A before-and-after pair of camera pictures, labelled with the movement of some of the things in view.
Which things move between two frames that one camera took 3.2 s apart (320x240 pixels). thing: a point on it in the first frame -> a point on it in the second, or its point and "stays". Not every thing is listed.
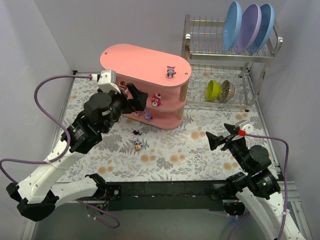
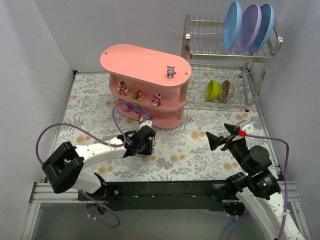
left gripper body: [127, 102] -> [149, 144]
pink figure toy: [170, 71] stays
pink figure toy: [156, 100] stays
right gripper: [229, 139] stays
